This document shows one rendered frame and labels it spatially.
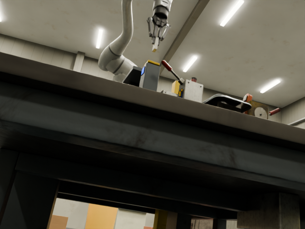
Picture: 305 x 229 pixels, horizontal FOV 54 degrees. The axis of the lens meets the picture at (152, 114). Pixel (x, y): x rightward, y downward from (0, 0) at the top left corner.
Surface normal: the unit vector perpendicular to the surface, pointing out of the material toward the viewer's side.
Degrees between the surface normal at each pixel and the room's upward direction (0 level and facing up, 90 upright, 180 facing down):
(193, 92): 90
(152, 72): 90
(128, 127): 90
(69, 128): 90
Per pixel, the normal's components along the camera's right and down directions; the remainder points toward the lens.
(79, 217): 0.26, -0.31
